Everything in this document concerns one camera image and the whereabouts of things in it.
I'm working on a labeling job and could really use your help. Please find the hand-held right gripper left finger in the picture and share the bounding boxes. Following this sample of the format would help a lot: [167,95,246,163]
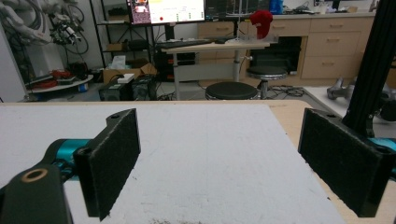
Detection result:
[73,107,141,222]

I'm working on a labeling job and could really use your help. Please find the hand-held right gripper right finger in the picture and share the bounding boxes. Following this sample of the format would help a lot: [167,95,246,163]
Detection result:
[298,107,396,218]

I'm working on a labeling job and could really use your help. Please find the black computer tower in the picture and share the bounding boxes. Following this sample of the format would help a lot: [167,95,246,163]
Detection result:
[98,74,158,102]

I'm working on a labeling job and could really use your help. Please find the grey metal tool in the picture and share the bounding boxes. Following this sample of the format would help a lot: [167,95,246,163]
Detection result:
[326,77,357,101]

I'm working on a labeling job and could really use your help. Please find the small white box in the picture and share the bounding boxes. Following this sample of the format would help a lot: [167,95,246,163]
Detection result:
[117,73,135,84]

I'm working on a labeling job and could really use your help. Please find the cardboard box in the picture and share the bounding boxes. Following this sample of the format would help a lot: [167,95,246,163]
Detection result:
[102,63,158,84]

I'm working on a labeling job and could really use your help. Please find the round white table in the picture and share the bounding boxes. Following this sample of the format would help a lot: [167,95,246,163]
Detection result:
[26,74,94,95]

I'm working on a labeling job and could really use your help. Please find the white table mat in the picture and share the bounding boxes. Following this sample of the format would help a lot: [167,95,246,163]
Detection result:
[0,103,348,224]

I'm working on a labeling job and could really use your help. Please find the wooden drawer cabinet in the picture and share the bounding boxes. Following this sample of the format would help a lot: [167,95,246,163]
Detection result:
[197,12,377,88]

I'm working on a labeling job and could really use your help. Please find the small black round stool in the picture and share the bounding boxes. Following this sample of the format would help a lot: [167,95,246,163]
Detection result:
[246,65,289,100]

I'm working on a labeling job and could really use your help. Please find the large black round stool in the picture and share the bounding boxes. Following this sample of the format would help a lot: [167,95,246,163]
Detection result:
[205,81,260,101]

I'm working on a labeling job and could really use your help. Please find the black shelf rack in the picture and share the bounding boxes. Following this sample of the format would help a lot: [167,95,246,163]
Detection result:
[89,0,157,69]

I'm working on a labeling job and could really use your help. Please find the black keyboard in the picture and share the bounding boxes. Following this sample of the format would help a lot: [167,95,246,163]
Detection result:
[155,38,213,49]

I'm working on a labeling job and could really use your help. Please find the wooden standing desk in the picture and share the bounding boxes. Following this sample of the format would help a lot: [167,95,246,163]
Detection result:
[155,39,271,101]

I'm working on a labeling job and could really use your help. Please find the red cloth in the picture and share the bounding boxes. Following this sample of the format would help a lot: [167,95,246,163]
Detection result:
[249,9,274,40]

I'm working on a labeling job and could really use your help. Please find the lit computer monitor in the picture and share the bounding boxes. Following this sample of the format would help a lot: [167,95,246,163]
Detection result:
[125,0,206,25]

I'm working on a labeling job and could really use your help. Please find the blue bottle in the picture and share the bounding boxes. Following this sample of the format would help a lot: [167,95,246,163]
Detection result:
[269,0,285,15]

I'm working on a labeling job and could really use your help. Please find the dark computer monitor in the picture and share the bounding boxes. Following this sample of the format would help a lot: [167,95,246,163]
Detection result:
[205,0,271,21]

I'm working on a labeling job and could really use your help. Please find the black floor cables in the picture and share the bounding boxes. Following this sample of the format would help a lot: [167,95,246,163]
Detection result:
[266,85,306,100]

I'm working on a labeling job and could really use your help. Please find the black metal stand post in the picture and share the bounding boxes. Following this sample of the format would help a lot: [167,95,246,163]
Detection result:
[341,0,396,138]

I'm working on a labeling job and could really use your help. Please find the red cable bundle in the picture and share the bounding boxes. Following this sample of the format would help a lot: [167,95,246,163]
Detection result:
[39,69,75,90]

